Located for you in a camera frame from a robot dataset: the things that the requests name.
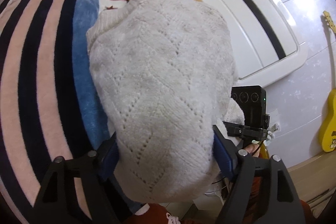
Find cream knitted sweater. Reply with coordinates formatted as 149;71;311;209
87;0;238;203

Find yellow ukulele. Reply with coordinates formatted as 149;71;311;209
318;11;335;152

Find person's right hand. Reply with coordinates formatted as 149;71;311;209
244;143;260;157

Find striped bed blanket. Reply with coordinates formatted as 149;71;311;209
1;0;126;223

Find white bed headboard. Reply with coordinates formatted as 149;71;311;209
203;0;307;87

